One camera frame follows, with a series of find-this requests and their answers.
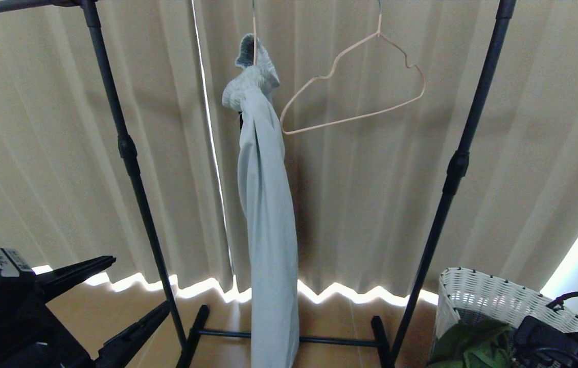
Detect white laundry basket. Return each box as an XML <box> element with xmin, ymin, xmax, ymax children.
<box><xmin>428</xmin><ymin>267</ymin><xmax>578</xmax><ymax>368</ymax></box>

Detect black clothes rack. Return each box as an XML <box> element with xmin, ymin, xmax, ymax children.
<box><xmin>0</xmin><ymin>0</ymin><xmax>518</xmax><ymax>368</ymax></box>

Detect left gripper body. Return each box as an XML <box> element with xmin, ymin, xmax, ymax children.
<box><xmin>0</xmin><ymin>291</ymin><xmax>98</xmax><ymax>368</ymax></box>

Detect green garment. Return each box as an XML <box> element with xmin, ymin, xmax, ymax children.
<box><xmin>428</xmin><ymin>319</ymin><xmax>517</xmax><ymax>368</ymax></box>

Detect beige curtain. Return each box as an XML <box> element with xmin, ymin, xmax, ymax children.
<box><xmin>0</xmin><ymin>0</ymin><xmax>578</xmax><ymax>307</ymax></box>

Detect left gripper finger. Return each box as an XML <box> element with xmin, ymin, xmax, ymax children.
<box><xmin>95</xmin><ymin>301</ymin><xmax>171</xmax><ymax>368</ymax></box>
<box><xmin>37</xmin><ymin>256</ymin><xmax>117</xmax><ymax>302</ymax></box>

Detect pink clothes hanger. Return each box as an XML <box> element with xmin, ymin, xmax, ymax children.
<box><xmin>280</xmin><ymin>0</ymin><xmax>426</xmax><ymax>136</ymax></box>
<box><xmin>251</xmin><ymin>0</ymin><xmax>260</xmax><ymax>67</ymax></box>

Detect pale grey shorts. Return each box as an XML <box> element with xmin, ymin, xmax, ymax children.
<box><xmin>221</xmin><ymin>33</ymin><xmax>300</xmax><ymax>368</ymax></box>

